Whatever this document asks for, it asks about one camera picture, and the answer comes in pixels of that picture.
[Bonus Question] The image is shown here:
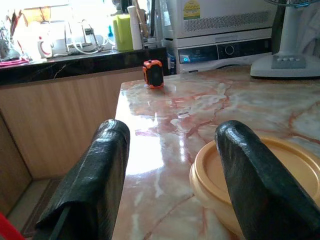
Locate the orange black tape measure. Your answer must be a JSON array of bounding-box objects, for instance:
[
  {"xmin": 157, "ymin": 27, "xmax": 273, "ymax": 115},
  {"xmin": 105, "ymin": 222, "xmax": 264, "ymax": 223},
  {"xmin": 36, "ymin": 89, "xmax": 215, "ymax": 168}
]
[{"xmin": 142, "ymin": 59, "xmax": 165, "ymax": 90}]

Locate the white washing machine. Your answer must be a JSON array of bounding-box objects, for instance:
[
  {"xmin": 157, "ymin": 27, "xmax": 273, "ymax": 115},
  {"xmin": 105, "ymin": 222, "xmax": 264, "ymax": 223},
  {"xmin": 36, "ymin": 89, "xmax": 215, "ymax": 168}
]
[{"xmin": 163, "ymin": 27, "xmax": 274, "ymax": 75}]

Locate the white red electric kettle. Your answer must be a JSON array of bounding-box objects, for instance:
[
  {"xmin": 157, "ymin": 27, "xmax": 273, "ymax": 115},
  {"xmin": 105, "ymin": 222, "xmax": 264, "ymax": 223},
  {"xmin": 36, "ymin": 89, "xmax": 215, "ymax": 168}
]
[{"xmin": 23, "ymin": 21, "xmax": 55, "ymax": 60}]

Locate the pink cloth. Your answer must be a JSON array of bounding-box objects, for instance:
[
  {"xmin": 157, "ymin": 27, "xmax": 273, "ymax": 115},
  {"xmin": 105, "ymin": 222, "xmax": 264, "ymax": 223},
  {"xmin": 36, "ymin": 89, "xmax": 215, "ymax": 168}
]
[{"xmin": 0, "ymin": 57, "xmax": 32, "ymax": 68}]

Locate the white tall bottle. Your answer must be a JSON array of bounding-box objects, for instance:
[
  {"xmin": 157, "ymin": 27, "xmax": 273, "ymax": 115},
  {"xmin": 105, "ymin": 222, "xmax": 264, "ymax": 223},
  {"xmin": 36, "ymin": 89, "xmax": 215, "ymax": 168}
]
[{"xmin": 127, "ymin": 5, "xmax": 143, "ymax": 51}]

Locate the green plastic jug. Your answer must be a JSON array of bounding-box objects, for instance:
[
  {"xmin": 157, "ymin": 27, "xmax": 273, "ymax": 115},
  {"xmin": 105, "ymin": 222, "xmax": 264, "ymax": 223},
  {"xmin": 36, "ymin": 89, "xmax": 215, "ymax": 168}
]
[{"xmin": 112, "ymin": 13, "xmax": 134, "ymax": 53}]

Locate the white microwave oven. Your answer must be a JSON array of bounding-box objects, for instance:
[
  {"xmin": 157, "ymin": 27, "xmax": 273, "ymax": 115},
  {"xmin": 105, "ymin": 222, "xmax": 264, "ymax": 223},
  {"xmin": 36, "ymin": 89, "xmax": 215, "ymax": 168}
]
[{"xmin": 163, "ymin": 0, "xmax": 278, "ymax": 40}]

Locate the tan round plastic container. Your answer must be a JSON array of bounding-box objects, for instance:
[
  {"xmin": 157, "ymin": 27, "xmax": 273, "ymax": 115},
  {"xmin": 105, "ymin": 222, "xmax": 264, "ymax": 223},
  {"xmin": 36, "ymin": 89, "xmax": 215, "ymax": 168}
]
[{"xmin": 189, "ymin": 136, "xmax": 320, "ymax": 240}]

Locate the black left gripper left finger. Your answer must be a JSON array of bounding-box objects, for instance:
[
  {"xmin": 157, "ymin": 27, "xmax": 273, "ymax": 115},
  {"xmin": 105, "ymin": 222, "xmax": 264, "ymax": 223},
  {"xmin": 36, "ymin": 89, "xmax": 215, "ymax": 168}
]
[{"xmin": 32, "ymin": 119, "xmax": 131, "ymax": 240}]

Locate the black stone countertop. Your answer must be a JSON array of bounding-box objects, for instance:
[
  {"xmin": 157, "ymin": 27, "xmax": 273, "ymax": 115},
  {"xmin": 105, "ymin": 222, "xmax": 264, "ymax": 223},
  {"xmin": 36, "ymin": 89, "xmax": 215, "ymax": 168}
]
[{"xmin": 0, "ymin": 46, "xmax": 168, "ymax": 87}]

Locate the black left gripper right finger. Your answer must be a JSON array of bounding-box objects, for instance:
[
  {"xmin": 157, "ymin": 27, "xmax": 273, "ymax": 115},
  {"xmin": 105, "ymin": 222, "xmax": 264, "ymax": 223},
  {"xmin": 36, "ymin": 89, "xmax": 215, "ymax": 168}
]
[{"xmin": 214, "ymin": 120, "xmax": 320, "ymax": 240}]

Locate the red plastic piece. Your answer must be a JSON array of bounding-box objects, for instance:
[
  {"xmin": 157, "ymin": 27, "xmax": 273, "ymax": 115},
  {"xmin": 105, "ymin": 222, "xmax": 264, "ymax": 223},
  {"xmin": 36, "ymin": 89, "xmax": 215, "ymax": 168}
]
[{"xmin": 0, "ymin": 212, "xmax": 26, "ymax": 240}]

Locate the white standing fan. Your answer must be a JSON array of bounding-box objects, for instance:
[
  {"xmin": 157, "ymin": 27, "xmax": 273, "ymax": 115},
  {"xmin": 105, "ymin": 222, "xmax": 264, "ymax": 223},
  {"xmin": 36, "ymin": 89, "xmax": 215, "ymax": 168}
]
[{"xmin": 250, "ymin": 0, "xmax": 320, "ymax": 80}]

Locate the blue carton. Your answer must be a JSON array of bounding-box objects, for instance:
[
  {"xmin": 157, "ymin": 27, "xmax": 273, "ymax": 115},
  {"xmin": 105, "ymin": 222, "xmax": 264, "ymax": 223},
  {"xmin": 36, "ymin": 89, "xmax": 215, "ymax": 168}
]
[{"xmin": 166, "ymin": 51, "xmax": 177, "ymax": 76}]

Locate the wooden kitchen cabinet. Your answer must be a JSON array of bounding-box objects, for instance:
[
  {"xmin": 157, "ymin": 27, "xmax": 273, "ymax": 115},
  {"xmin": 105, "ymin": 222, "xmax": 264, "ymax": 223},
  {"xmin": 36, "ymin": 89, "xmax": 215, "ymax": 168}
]
[{"xmin": 0, "ymin": 67, "xmax": 146, "ymax": 216}]

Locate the white wire dish rack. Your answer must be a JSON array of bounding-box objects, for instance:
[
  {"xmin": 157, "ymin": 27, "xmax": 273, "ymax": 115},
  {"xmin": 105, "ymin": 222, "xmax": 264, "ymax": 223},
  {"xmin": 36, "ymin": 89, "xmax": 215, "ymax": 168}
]
[{"xmin": 63, "ymin": 19, "xmax": 111, "ymax": 55}]

